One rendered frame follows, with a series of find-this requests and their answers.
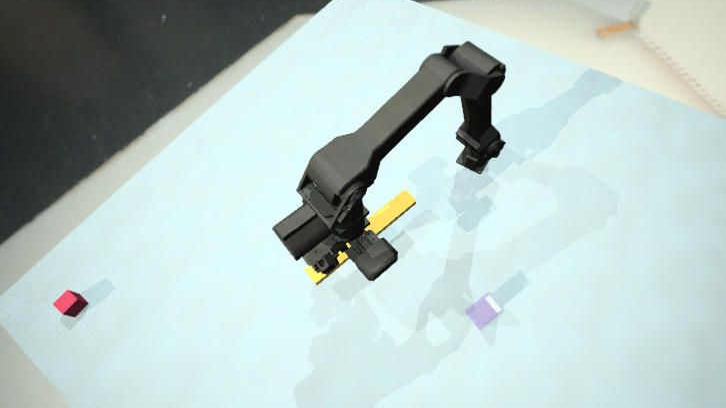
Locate red cube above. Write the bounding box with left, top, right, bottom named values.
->
left=53, top=290, right=89, bottom=317

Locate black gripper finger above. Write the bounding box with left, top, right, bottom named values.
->
left=344, top=230, right=380, bottom=263

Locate yellow bar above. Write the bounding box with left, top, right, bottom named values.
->
left=305, top=190, right=417, bottom=286

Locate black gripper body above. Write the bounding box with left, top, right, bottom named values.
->
left=331, top=205, right=398, bottom=281

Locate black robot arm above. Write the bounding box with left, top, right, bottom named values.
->
left=272, top=41, right=507, bottom=275

